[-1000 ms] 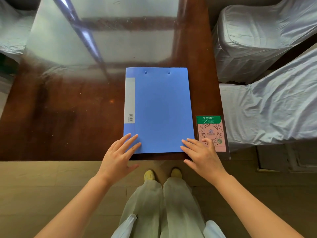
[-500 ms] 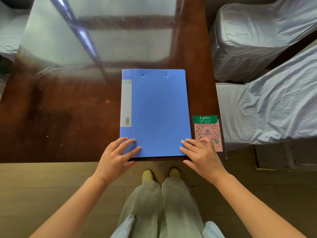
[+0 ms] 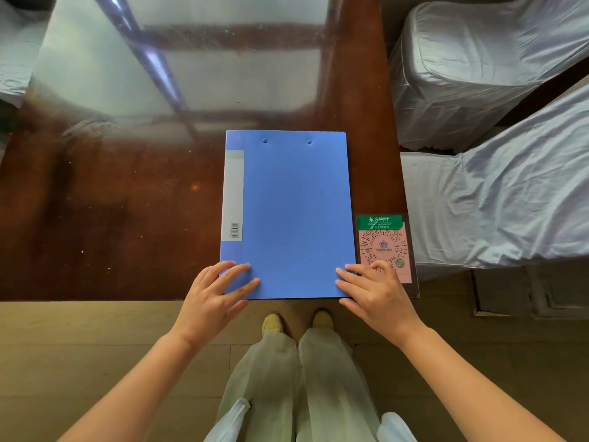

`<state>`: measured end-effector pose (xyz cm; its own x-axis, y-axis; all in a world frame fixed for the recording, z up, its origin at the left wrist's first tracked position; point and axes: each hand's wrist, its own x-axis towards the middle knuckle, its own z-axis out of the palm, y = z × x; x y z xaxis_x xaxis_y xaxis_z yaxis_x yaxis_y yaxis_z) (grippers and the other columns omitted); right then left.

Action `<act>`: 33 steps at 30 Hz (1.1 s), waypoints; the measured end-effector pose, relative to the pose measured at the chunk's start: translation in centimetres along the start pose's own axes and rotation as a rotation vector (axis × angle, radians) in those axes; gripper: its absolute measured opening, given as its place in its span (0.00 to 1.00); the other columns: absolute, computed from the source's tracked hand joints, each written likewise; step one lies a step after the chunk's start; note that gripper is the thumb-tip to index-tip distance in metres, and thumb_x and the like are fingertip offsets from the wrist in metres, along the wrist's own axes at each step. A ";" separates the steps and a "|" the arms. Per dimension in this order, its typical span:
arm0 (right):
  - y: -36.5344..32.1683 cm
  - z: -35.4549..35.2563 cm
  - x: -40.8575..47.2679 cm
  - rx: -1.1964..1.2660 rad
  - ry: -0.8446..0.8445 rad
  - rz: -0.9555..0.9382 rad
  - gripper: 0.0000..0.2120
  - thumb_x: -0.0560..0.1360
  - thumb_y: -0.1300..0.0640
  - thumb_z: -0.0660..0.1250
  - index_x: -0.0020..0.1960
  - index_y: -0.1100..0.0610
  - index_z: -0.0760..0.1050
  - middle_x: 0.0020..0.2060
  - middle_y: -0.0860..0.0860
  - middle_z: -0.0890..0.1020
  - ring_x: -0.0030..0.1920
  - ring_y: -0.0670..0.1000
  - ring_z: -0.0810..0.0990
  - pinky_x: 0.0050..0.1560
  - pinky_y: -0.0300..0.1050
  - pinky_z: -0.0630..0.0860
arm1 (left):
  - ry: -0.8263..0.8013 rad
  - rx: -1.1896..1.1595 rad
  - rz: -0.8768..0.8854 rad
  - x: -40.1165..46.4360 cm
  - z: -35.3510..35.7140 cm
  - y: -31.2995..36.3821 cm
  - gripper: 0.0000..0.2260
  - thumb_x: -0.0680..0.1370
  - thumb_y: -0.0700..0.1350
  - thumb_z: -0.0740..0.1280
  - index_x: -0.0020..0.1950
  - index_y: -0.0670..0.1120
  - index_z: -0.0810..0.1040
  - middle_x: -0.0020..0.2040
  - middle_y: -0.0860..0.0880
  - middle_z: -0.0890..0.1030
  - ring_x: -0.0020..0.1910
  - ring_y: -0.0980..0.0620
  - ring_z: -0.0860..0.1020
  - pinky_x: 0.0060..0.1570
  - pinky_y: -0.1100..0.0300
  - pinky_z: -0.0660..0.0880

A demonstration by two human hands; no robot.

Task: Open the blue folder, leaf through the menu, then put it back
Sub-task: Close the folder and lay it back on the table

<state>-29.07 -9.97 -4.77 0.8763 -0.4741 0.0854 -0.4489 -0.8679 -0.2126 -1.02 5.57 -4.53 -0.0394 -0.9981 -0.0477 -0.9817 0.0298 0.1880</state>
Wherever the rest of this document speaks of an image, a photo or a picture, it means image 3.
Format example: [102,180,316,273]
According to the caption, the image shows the person's left hand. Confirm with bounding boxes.
[176,261,261,348]

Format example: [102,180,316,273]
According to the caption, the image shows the person's right hand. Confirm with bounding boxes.
[335,259,425,348]

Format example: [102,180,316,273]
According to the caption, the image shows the blue file folder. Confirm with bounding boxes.
[219,130,357,301]

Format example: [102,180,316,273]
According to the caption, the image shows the person's right forearm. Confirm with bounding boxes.
[396,324,566,442]

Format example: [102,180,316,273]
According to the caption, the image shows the person's left forearm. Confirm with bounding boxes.
[57,329,201,442]

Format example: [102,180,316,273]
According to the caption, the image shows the pink green code card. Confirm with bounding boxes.
[355,215,412,285]

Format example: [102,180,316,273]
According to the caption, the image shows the clear acrylic card holder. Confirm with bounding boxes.
[353,212,421,299]

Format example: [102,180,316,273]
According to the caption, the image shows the yellow left shoe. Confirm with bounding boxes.
[261,314,285,337]

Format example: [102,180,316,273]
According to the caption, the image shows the light grey trousers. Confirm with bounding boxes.
[215,327,383,442]

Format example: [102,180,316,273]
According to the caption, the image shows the white covered chair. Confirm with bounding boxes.
[0,0,55,111]
[388,0,589,153]
[399,76,589,318]

